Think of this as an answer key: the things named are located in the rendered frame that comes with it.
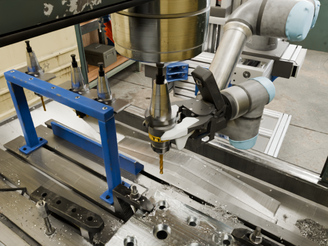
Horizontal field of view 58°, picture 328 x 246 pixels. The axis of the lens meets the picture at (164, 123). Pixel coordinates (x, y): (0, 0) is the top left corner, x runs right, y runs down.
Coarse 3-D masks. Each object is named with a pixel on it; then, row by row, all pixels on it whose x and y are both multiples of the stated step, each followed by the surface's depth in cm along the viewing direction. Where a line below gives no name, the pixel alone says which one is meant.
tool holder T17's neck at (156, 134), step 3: (150, 126) 59; (150, 129) 59; (150, 132) 60; (153, 132) 59; (156, 132) 59; (159, 132) 58; (162, 132) 58; (153, 135) 59; (156, 135) 59; (159, 135) 59; (153, 141) 60
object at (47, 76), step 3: (42, 75) 102; (45, 75) 102; (48, 75) 102; (51, 75) 102; (54, 75) 102; (39, 78) 100; (42, 78) 100; (45, 78) 100; (48, 78) 100; (51, 78) 101; (45, 81) 99
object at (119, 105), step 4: (116, 100) 88; (120, 100) 88; (124, 100) 88; (108, 104) 86; (112, 104) 86; (116, 104) 86; (120, 104) 86; (124, 104) 86; (128, 104) 86; (116, 108) 84; (120, 108) 84; (124, 108) 85; (116, 112) 82
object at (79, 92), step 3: (87, 84) 94; (69, 87) 93; (87, 87) 93; (69, 90) 92; (72, 90) 92; (75, 90) 91; (78, 90) 91; (81, 90) 91; (84, 90) 92; (87, 90) 93; (78, 93) 91; (81, 93) 91
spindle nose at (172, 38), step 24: (168, 0) 40; (192, 0) 41; (120, 24) 44; (144, 24) 42; (168, 24) 42; (192, 24) 43; (120, 48) 47; (144, 48) 44; (168, 48) 44; (192, 48) 46
